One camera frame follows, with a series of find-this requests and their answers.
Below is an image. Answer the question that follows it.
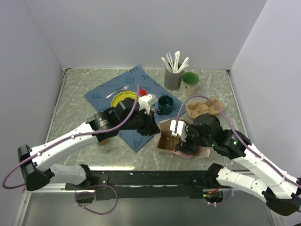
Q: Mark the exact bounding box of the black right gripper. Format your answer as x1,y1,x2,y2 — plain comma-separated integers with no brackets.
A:
175,122,214,156

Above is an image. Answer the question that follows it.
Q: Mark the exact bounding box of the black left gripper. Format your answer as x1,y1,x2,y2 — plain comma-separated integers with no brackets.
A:
119,107,161,136

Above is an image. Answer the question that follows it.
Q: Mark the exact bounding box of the kraft paper cakes bag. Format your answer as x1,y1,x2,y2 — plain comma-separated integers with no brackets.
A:
154,119,212,159

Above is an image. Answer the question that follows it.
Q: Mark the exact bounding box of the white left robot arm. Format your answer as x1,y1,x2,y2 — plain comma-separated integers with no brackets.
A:
18,94,160,191

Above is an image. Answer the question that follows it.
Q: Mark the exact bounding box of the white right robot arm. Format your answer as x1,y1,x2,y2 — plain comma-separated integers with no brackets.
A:
170,114,301,216

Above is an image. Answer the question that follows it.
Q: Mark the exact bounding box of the dark green mug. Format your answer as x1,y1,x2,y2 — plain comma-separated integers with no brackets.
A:
157,95,174,115

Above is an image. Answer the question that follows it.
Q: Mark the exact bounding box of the yellow dotted plate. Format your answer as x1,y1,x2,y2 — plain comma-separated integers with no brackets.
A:
111,91,136,107

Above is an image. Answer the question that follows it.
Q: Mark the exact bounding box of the silver fork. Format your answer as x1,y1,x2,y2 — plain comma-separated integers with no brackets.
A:
106,85,129,98

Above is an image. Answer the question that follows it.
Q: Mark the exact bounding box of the grey straw holder cup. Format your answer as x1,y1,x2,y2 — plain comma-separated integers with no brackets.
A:
164,68,185,90

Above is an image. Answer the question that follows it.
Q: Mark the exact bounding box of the stack of paper cups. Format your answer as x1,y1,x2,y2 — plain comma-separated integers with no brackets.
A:
97,139,110,146

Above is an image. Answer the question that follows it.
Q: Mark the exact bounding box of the green inside ceramic mug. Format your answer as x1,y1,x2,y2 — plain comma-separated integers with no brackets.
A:
180,72,199,96

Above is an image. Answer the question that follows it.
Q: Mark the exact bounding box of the blue letter print cloth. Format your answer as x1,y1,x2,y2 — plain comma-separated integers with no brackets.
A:
84,66,182,153

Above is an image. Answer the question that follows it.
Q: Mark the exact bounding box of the white wrapped straws bundle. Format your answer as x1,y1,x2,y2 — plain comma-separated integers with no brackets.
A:
161,51,189,74

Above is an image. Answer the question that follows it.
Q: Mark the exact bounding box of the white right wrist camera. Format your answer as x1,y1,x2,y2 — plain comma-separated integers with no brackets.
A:
170,120,187,140

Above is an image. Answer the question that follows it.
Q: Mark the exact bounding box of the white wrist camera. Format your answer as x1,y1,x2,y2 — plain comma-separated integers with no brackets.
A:
170,120,187,140
138,89,158,115

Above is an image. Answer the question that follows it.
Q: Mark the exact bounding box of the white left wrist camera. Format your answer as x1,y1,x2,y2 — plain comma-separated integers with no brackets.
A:
138,89,158,115

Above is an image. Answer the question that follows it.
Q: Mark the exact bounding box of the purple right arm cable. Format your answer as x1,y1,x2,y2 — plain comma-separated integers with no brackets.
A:
175,95,301,189

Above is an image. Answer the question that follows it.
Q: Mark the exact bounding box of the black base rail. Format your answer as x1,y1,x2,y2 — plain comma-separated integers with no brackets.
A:
65,163,223,201

